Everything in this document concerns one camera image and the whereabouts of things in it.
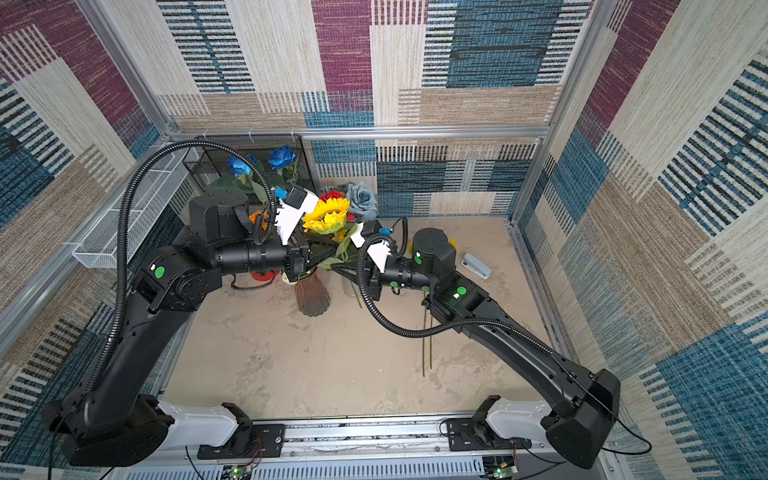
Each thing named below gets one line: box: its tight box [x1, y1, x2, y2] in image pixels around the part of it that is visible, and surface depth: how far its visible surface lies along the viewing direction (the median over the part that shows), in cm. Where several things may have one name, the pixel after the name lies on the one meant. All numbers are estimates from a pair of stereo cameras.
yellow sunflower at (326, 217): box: [301, 198, 351, 235], surface depth 51 cm
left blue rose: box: [228, 154, 257, 177], surface depth 70 cm
